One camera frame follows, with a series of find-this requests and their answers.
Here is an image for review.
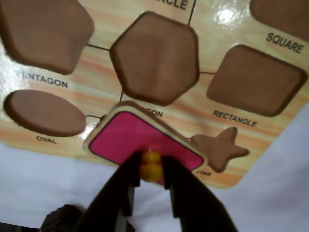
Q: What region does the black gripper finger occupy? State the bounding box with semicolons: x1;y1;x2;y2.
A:
83;151;143;232
163;156;242;232

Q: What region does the pink rectangle piece yellow pin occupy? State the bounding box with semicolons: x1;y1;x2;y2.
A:
83;100;209;188

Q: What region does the wooden shape puzzle board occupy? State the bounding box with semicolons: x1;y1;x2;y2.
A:
0;0;309;192

